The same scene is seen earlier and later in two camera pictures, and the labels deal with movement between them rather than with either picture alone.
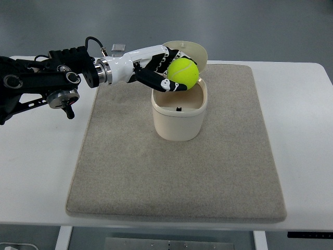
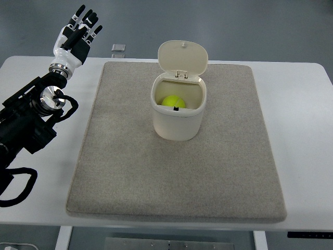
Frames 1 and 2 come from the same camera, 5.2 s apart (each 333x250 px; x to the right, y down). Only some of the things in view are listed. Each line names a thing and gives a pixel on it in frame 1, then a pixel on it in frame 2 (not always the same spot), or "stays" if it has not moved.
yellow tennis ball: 184,71 to 173,101
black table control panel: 310,235 stays
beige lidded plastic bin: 179,115 stays
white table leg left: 63,241 stays
